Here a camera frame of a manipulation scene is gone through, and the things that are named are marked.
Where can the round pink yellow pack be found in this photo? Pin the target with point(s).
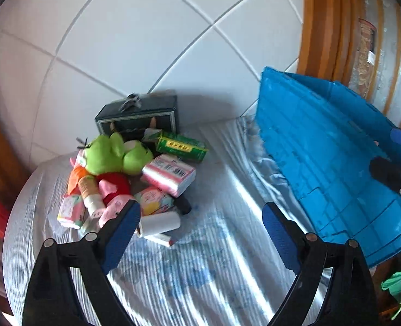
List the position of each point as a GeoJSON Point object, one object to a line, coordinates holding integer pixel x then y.
{"type": "Point", "coordinates": [154, 201]}

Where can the small yogurt drink bottle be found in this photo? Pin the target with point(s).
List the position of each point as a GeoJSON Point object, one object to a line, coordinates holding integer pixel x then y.
{"type": "Point", "coordinates": [91, 196]}

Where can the green bird plush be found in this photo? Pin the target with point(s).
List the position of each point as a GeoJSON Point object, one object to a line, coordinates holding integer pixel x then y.
{"type": "Point", "coordinates": [108, 154]}

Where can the blue plastic storage crate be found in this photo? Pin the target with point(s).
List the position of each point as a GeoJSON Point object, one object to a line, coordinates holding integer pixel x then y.
{"type": "Point", "coordinates": [323, 137]}

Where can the red dress pig plush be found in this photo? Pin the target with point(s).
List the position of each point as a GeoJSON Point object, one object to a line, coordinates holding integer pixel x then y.
{"type": "Point", "coordinates": [115, 191]}

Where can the small white red box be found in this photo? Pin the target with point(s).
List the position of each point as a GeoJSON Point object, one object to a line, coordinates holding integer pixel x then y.
{"type": "Point", "coordinates": [162, 239]}

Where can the striped white table cloth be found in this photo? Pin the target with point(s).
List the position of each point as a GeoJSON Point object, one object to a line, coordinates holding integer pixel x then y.
{"type": "Point", "coordinates": [223, 268]}

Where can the green medicine box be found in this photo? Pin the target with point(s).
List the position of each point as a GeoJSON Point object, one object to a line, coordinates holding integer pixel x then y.
{"type": "Point", "coordinates": [176, 145]}

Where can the orange dress pig plush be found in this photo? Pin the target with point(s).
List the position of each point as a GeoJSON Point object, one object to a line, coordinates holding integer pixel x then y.
{"type": "Point", "coordinates": [77, 173]}

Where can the pink white tissue pack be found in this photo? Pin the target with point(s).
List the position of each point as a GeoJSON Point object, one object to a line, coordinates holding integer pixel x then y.
{"type": "Point", "coordinates": [169, 174]}

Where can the black gift box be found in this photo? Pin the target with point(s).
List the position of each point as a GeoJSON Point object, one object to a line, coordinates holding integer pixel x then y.
{"type": "Point", "coordinates": [132, 115]}

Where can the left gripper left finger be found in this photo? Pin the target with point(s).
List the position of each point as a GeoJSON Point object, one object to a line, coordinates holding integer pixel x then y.
{"type": "Point", "coordinates": [51, 298]}

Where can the colourful Kotex pad pack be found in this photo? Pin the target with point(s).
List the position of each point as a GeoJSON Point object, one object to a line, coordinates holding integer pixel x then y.
{"type": "Point", "coordinates": [72, 212]}

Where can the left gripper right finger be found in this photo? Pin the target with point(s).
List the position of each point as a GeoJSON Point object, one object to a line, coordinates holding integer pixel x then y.
{"type": "Point", "coordinates": [350, 298]}

